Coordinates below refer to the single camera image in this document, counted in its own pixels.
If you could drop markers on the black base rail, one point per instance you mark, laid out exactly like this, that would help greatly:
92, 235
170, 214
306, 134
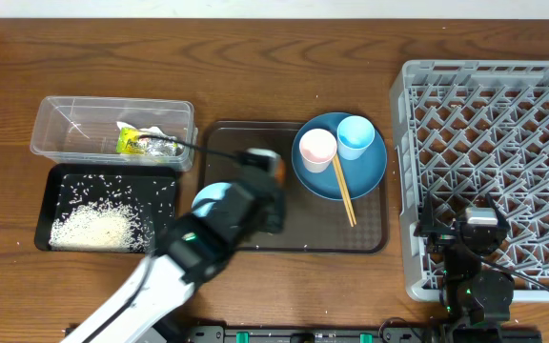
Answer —
217, 334

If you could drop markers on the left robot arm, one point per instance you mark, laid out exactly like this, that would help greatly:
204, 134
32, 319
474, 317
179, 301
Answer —
193, 251

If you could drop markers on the dark blue plate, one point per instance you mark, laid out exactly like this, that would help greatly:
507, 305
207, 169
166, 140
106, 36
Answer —
361, 175

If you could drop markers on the white rice pile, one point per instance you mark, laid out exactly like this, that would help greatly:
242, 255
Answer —
110, 213

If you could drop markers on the light blue bowl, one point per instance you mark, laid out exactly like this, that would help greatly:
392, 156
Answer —
207, 197

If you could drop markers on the wooden chopstick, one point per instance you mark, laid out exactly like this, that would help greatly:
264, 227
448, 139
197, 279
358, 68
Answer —
347, 188
342, 189

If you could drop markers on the brown serving tray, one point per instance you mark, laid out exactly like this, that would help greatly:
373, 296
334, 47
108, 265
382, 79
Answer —
312, 223

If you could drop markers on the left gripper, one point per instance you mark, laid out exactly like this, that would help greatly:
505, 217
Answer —
277, 202

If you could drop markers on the black waste tray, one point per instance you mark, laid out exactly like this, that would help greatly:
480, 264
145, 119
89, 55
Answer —
53, 187

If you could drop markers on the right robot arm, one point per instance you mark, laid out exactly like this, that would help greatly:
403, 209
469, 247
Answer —
477, 300

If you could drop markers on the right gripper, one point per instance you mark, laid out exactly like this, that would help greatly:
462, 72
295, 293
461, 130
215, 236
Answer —
441, 236

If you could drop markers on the foil snack wrapper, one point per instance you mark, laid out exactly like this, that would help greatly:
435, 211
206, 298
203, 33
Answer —
150, 146

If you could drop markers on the pink white cup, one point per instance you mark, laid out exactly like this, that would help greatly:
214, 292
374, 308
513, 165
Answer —
317, 149

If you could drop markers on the orange carrot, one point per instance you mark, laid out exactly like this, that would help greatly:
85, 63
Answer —
280, 172

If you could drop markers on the light blue cup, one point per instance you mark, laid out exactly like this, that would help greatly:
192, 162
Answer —
354, 135

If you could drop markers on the clear plastic bin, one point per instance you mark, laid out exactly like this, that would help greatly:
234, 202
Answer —
82, 129

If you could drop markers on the grey dishwasher rack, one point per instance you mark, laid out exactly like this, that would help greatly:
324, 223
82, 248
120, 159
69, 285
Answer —
465, 128

